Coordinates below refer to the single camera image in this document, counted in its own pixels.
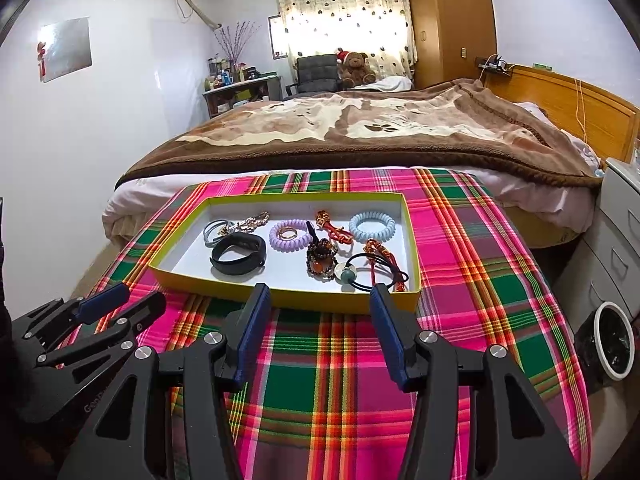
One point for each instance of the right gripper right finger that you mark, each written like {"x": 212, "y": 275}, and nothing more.
{"x": 512, "y": 434}

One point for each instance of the red knot cord charm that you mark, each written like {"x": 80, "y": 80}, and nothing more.
{"x": 339, "y": 235}

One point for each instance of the white pillow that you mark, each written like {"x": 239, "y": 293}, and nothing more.
{"x": 390, "y": 84}

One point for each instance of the brown teddy bear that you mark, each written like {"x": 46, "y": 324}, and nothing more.
{"x": 354, "y": 69}

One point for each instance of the dark grey chair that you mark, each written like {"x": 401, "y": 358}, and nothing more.
{"x": 315, "y": 74}

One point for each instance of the white nightstand drawers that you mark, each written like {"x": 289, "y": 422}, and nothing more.
{"x": 605, "y": 263}

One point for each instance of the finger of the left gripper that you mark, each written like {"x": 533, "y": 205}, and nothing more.
{"x": 52, "y": 322}
{"x": 100, "y": 334}

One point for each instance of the wooden wardrobe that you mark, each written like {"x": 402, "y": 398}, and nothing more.
{"x": 451, "y": 35}

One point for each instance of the red cord tassel charm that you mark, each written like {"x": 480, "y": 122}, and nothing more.
{"x": 380, "y": 257}

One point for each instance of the silver wall poster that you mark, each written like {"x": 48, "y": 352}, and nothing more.
{"x": 63, "y": 48}

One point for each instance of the patterned window curtain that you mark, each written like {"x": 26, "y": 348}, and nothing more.
{"x": 381, "y": 29}

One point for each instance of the brown fleece blanket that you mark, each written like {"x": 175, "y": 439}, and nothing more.
{"x": 457, "y": 123}

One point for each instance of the black bin white rim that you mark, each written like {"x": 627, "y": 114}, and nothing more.
{"x": 604, "y": 344}

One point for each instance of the black wristband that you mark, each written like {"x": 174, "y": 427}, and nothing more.
{"x": 239, "y": 254}

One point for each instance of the cluttered wooden desk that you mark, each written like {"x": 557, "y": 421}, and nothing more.
{"x": 226, "y": 86}

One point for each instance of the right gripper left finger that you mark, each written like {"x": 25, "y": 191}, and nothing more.
{"x": 128, "y": 436}

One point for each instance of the yellow-green shallow box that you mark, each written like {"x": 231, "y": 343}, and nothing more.
{"x": 182, "y": 262}

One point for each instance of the wooden headboard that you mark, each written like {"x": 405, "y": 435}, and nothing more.
{"x": 608, "y": 123}

